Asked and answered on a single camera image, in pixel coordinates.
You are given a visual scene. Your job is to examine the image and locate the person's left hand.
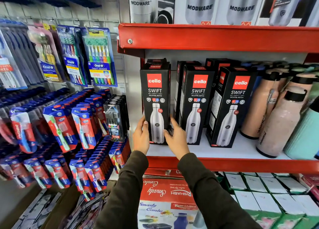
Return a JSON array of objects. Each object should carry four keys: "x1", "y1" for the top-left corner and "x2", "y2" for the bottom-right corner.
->
[{"x1": 133, "y1": 116, "x2": 150, "y2": 155}]

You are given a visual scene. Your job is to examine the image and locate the person's right hand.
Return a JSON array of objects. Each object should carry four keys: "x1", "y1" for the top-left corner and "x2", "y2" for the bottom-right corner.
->
[{"x1": 164, "y1": 115, "x2": 190, "y2": 160}]

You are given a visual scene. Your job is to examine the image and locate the black flask box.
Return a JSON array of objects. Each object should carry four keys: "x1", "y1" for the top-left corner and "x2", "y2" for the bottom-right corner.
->
[{"x1": 140, "y1": 62, "x2": 171, "y2": 145}]

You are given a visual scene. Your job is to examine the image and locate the person's right forearm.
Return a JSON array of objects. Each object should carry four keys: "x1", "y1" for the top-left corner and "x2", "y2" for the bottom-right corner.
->
[{"x1": 177, "y1": 153, "x2": 263, "y2": 229}]

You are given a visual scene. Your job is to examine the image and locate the person's left forearm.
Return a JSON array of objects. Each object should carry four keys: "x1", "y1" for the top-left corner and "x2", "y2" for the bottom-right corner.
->
[{"x1": 94, "y1": 150, "x2": 149, "y2": 229}]

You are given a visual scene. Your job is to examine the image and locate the row of black toothbrush packs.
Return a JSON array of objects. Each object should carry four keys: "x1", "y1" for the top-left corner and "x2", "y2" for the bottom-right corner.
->
[{"x1": 103, "y1": 94, "x2": 130, "y2": 143}]

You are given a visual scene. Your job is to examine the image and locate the flat red box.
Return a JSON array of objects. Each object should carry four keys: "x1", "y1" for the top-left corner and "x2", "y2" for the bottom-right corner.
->
[{"x1": 144, "y1": 168, "x2": 185, "y2": 179}]

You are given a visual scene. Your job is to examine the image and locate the red combo set box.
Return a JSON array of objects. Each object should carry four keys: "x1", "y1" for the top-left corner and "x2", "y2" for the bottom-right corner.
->
[{"x1": 137, "y1": 178, "x2": 208, "y2": 229}]

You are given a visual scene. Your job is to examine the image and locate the row of black bottle cartons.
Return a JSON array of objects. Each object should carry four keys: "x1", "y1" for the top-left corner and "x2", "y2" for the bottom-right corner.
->
[{"x1": 146, "y1": 58, "x2": 258, "y2": 148}]

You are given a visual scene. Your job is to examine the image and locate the red white metal shelf board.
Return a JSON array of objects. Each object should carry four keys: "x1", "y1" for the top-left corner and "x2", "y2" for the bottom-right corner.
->
[{"x1": 146, "y1": 131, "x2": 319, "y2": 174}]

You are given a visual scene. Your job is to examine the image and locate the green toothbrush multipack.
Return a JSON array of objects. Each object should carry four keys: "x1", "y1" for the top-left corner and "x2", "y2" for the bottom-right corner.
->
[{"x1": 82, "y1": 27, "x2": 118, "y2": 88}]

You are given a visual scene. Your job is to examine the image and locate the rows of red blue toothbrush packs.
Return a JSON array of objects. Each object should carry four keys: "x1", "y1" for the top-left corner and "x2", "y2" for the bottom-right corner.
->
[{"x1": 0, "y1": 87, "x2": 131, "y2": 202}]

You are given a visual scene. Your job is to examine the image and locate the plain pink bottle black cap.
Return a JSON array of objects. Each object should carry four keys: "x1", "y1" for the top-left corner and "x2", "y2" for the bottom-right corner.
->
[{"x1": 240, "y1": 69, "x2": 282, "y2": 140}]

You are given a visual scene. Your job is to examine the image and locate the blue toothbrush multipack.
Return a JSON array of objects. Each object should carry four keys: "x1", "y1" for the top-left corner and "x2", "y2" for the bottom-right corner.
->
[{"x1": 56, "y1": 25, "x2": 88, "y2": 86}]

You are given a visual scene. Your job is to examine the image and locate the pile of grey toothbrush packs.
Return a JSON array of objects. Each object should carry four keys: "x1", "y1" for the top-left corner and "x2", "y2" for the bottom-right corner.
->
[{"x1": 12, "y1": 188, "x2": 110, "y2": 229}]

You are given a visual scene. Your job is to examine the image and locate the blue bottle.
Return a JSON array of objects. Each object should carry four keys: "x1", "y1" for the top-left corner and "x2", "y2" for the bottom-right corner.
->
[{"x1": 241, "y1": 61, "x2": 266, "y2": 92}]

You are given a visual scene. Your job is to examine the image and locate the speckled pink bottle black cap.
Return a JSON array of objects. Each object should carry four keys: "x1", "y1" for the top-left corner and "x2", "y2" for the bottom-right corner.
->
[{"x1": 256, "y1": 87, "x2": 308, "y2": 159}]

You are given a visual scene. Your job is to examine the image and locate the brown cardboard box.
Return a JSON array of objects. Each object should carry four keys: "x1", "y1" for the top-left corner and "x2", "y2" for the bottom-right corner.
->
[{"x1": 40, "y1": 184, "x2": 81, "y2": 229}]

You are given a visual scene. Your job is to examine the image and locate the stack of white green boxes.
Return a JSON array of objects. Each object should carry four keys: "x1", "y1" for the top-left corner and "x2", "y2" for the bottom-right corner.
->
[{"x1": 219, "y1": 172, "x2": 319, "y2": 229}]

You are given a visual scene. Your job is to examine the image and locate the pink toothbrush multipack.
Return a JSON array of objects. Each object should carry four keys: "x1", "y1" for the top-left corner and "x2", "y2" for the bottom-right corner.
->
[{"x1": 27, "y1": 25, "x2": 67, "y2": 84}]

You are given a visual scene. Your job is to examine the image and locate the grey striped bottle box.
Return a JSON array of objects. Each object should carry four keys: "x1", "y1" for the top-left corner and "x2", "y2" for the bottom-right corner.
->
[{"x1": 128, "y1": 0, "x2": 175, "y2": 24}]

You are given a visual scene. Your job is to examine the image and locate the white steel bottle box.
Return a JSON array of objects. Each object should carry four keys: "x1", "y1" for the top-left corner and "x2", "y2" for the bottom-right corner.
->
[
  {"x1": 173, "y1": 0, "x2": 223, "y2": 25},
  {"x1": 214, "y1": 0, "x2": 269, "y2": 26}
]

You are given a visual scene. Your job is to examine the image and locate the teal bottle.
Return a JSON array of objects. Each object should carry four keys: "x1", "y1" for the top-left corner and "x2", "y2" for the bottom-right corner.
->
[{"x1": 283, "y1": 104, "x2": 319, "y2": 160}]

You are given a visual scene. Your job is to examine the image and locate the bunch of hanging toothbrush packs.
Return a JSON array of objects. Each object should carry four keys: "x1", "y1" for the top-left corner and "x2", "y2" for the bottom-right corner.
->
[{"x1": 0, "y1": 19, "x2": 45, "y2": 91}]

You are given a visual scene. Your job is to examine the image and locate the pink red packet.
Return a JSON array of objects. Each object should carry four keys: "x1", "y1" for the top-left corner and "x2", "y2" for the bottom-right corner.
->
[{"x1": 296, "y1": 174, "x2": 319, "y2": 200}]

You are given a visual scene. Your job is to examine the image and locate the dark steel bottle box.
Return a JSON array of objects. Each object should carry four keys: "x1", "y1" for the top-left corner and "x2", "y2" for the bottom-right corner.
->
[{"x1": 255, "y1": 0, "x2": 319, "y2": 27}]

